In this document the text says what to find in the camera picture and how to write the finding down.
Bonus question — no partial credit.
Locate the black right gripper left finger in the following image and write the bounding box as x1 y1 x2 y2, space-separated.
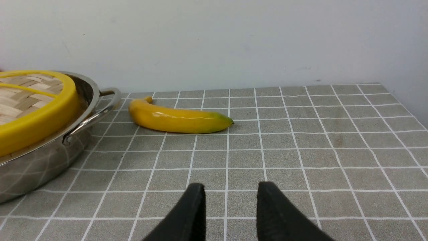
143 183 206 241

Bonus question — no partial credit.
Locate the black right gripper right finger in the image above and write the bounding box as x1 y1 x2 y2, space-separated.
256 181 333 241

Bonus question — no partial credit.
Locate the bamboo steamer lid yellow rim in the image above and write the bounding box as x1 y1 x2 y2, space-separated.
0 70 81 158

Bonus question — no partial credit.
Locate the stainless steel pot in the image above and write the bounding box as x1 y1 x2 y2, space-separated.
0 71 122 203

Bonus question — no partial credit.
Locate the grey checkered tablecloth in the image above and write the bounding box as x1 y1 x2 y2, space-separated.
1 84 428 241

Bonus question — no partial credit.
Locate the yellow banana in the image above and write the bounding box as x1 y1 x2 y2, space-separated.
128 96 234 134

